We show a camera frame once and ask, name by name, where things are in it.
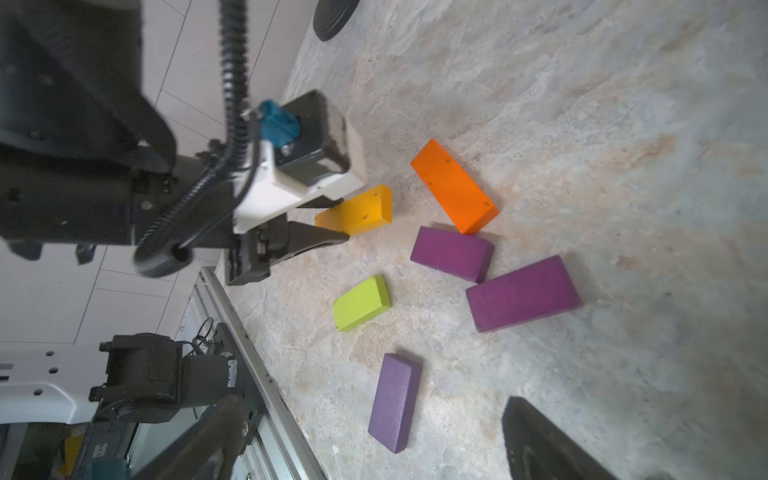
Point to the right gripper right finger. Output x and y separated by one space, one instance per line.
537 449

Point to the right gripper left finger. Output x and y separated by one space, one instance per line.
207 450

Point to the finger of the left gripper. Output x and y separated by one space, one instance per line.
321 202
304 237

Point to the amber yellow long block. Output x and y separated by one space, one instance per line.
367 211

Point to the lime green block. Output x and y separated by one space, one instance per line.
364 302

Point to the orange block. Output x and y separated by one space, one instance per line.
468 207

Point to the purple block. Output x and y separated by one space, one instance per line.
394 402
463 256
537 291

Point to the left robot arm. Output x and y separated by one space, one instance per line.
86 160

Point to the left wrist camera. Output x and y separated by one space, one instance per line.
302 151

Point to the aluminium rail frame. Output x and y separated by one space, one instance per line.
275 446

